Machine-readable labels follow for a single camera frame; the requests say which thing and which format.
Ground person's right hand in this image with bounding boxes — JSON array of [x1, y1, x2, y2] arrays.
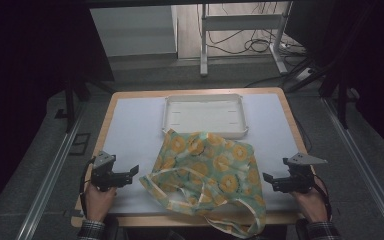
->
[[291, 181, 330, 224]]

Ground black metal stand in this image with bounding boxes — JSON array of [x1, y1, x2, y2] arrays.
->
[[319, 64, 361, 130], [54, 75, 115, 134]]

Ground person's left hand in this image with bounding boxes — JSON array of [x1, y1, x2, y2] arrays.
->
[[84, 182, 118, 223]]

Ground aluminium floor rail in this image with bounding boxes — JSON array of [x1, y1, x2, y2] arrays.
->
[[322, 97, 384, 240], [15, 102, 88, 240]]

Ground green bag with orange print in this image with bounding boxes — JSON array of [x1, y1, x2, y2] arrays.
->
[[138, 128, 268, 239]]

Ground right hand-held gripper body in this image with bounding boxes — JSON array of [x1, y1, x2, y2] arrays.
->
[[281, 152, 328, 195]]

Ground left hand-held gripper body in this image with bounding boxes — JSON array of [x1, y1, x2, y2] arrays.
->
[[90, 150, 128, 193]]

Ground black floor cables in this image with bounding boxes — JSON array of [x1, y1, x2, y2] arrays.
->
[[205, 2, 309, 68]]

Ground black floor bracket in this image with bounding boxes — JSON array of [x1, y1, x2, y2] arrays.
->
[[68, 132, 91, 156]]

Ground grey partition board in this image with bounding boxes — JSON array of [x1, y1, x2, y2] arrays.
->
[[89, 4, 178, 58]]

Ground white plastic tray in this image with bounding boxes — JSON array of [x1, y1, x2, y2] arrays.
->
[[161, 93, 250, 140]]

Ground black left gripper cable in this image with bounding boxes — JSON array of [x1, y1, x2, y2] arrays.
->
[[78, 156, 96, 218]]

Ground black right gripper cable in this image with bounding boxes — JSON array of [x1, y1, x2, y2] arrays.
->
[[313, 175, 333, 222]]

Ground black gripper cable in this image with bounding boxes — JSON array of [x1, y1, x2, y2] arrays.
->
[[313, 175, 333, 222], [78, 156, 96, 218]]

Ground white metal desk frame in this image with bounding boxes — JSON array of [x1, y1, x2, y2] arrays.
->
[[199, 1, 293, 77]]

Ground white power strip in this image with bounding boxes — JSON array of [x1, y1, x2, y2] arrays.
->
[[293, 67, 314, 83]]

